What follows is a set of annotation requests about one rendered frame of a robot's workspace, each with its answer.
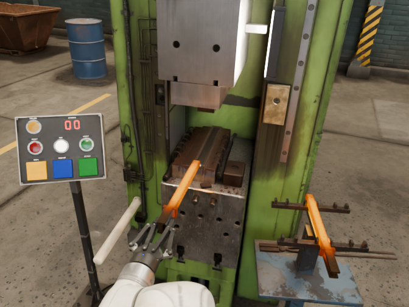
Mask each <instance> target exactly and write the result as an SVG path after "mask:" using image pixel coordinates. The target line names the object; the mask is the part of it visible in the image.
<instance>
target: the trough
mask: <svg viewBox="0 0 409 307"><path fill-rule="evenodd" d="M218 130H219V128H216V127H213V129H212V131H211V133H210V135H209V137H208V140H207V142H206V144H205V145H204V148H203V150H202V151H201V154H200V156H199V158H198V161H200V164H202V166H203V163H204V162H205V159H206V157H207V155H208V153H209V150H210V148H211V146H212V143H213V142H214V140H215V137H216V135H217V133H218ZM202 166H200V167H199V168H202Z"/></svg>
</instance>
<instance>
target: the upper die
mask: <svg viewBox="0 0 409 307"><path fill-rule="evenodd" d="M229 90H230V87H224V86H218V80H217V81H216V83H215V84H214V85H203V84H197V83H186V82H178V78H176V79H175V80H174V81H170V95H171V104H176V105H185V106H191V107H200V108H210V109H215V110H219V109H220V107H221V106H222V103H223V101H224V100H225V97H226V95H227V94H228V91H229Z"/></svg>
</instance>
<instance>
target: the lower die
mask: <svg viewBox="0 0 409 307"><path fill-rule="evenodd" d="M213 127H216V128H219V130H218V133H217V135H216V137H215V140H214V142H213V143H212V146H211V148H210V150H209V153H208V155H207V157H206V159H205V161H204V163H203V166H202V168H198V171H197V172H196V174H195V176H194V178H193V180H195V181H199V182H210V183H213V184H214V183H215V181H216V178H217V177H216V173H217V171H218V163H213V164H212V162H213V161H218V162H219V163H220V159H219V158H218V157H217V158H215V160H214V157H216V156H220V157H221V158H222V154H221V153H217V155H216V152H218V151H221V152H223V154H224V149H222V148H219V147H224V148H225V149H226V146H225V144H221V145H220V146H219V144H220V143H226V145H227V140H229V137H230V134H231V129H223V128H222V127H219V126H214V125H213V126H212V127H207V126H203V127H195V131H194V129H193V131H192V132H193V136H192V133H191V134H190V136H191V139H190V140H189V137H188V142H189V143H187V141H186V142H185V145H186V148H184V146H183V147H182V148H183V152H182V149H181V150H180V155H181V156H180V157H179V154H178V155H177V157H176V159H175V160H174V162H173V163H172V177H176V178H183V177H184V176H185V174H186V172H187V170H188V169H189V167H190V165H191V164H192V162H193V160H198V158H199V156H200V154H201V151H202V150H203V148H204V146H205V144H206V142H207V140H208V137H209V135H210V133H211V131H212V129H213ZM223 135H229V137H228V136H224V138H226V139H227V140H225V139H224V140H223V141H222V142H221V140H222V139H223ZM218 148H219V150H218Z"/></svg>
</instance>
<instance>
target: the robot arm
mask: <svg viewBox="0 0 409 307"><path fill-rule="evenodd" d="M174 217H175V210H172V212H171V214H170V216H169V218H168V220H167V221H166V223H165V230H164V231H163V233H162V235H161V236H160V238H159V239H158V240H157V241H156V243H155V244H152V242H153V238H154V236H155V233H156V229H157V230H159V224H157V223H156V222H157V220H158V219H159V217H157V218H156V219H155V221H153V222H152V224H149V223H147V224H146V225H145V227H144V228H143V229H142V230H141V232H140V233H139V234H138V235H137V237H136V238H135V239H134V240H133V241H131V242H130V243H129V244H128V245H129V249H130V251H131V252H132V251H133V252H134V255H133V257H132V259H131V260H130V262H129V263H128V264H126V265H125V266H124V268H123V269H122V272H121V274H120V275H119V277H118V278H117V280H116V282H115V284H114V286H113V287H112V288H111V289H110V290H109V291H108V292H107V294H106V295H105V296H104V298H103V300H102V302H101V303H100V305H99V307H215V303H214V298H213V296H212V294H211V292H210V291H209V290H208V289H207V287H205V286H203V285H202V284H199V283H194V282H191V281H176V282H169V283H160V284H155V285H153V284H154V282H155V273H156V270H157V268H158V266H159V264H160V262H161V261H162V260H163V259H165V258H168V259H172V248H173V243H174V240H175V228H172V227H173V225H174V221H173V218H174ZM148 233H149V235H148ZM147 235H148V236H147ZM169 235H170V236H169ZM146 236H147V239H146V240H145V243H144V244H143V245H141V246H139V245H140V244H141V242H142V241H143V240H144V238H145V237H146ZM168 236H169V241H168V245H167V249H166V251H165V252H164V254H163V253H162V251H161V248H162V246H163V245H164V243H165V241H166V239H167V238H168Z"/></svg>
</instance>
